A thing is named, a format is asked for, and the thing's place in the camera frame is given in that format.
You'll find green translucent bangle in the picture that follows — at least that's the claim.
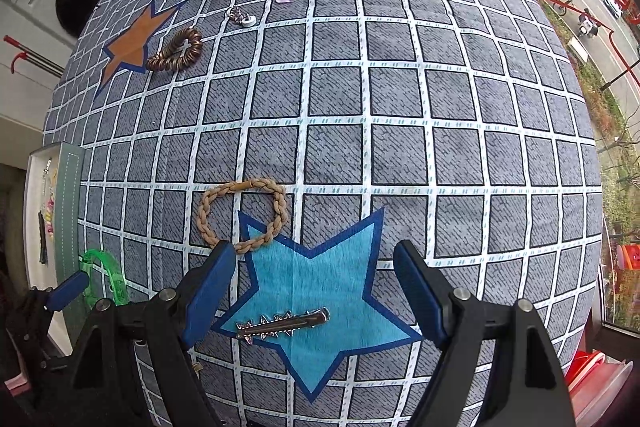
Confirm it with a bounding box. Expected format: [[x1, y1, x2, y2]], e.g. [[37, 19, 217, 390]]
[[80, 249, 129, 306]]

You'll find silver spiked hair clip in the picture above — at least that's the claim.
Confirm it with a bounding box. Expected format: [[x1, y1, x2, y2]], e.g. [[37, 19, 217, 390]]
[[235, 307, 330, 345]]

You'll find tan braided hair tie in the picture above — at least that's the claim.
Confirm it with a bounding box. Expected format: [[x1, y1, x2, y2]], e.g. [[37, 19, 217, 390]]
[[195, 178, 290, 256]]

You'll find white jewelry tray box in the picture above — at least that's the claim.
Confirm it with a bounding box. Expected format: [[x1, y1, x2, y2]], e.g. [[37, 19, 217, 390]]
[[22, 141, 87, 356]]

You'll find black hair claw clip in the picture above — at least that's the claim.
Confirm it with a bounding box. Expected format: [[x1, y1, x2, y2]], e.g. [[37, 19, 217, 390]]
[[38, 210, 48, 265]]

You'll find red plastic container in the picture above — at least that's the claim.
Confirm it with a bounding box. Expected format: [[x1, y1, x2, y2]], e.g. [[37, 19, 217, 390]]
[[565, 350, 634, 427]]

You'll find grey checked tablecloth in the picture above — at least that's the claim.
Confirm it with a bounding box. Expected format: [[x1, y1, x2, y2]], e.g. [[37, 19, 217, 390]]
[[41, 0, 604, 427]]

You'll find small silver charm clip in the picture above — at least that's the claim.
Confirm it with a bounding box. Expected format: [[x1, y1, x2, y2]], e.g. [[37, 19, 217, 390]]
[[226, 6, 257, 28]]

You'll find pink yellow beaded bracelet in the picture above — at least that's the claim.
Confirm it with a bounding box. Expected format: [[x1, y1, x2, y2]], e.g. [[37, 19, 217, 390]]
[[44, 190, 57, 238]]

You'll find silver chain bracelet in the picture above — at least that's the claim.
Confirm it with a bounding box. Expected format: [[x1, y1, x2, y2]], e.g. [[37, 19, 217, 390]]
[[40, 157, 54, 208]]

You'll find red handled metal rod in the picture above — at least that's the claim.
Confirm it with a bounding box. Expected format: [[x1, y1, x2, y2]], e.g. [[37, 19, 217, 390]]
[[3, 35, 64, 78]]

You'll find brown spiral hair tie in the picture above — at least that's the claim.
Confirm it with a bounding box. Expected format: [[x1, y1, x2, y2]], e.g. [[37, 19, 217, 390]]
[[144, 26, 205, 73]]

